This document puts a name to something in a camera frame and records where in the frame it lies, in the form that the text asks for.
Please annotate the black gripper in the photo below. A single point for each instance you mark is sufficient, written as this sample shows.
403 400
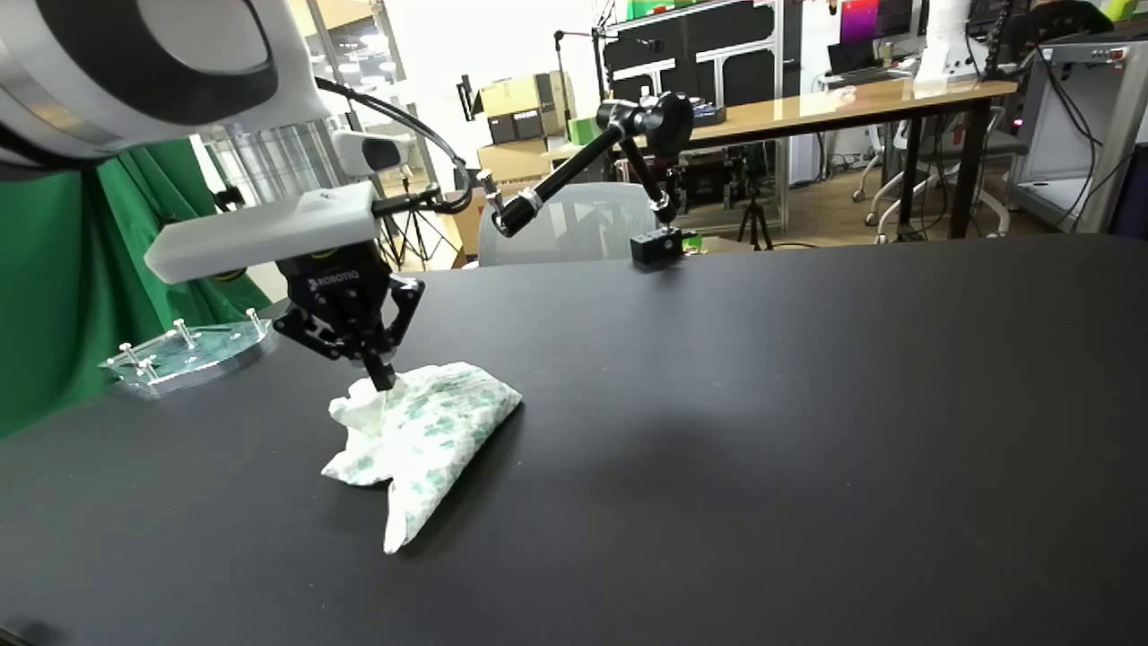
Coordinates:
343 294

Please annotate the white green-patterned towel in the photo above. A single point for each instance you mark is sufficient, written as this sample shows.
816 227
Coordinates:
419 441

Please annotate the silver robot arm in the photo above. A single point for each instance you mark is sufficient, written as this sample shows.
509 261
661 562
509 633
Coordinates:
84 79

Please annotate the small black tripod on floor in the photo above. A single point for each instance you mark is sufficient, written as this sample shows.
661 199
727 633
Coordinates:
755 223

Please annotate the clear acrylic plate with standoffs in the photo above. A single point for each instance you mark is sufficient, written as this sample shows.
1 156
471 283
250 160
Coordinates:
187 358

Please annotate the green backdrop cloth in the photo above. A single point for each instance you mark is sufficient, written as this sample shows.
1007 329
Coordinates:
73 279

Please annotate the black shelf unit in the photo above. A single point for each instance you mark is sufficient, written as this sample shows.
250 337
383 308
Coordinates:
727 53

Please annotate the wooden desk with black legs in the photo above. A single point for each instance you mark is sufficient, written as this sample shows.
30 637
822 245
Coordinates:
874 103

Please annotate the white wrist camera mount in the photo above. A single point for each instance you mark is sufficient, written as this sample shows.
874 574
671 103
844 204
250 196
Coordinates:
262 235

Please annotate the grey cabinet with cables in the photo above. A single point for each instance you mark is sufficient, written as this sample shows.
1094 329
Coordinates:
1081 125

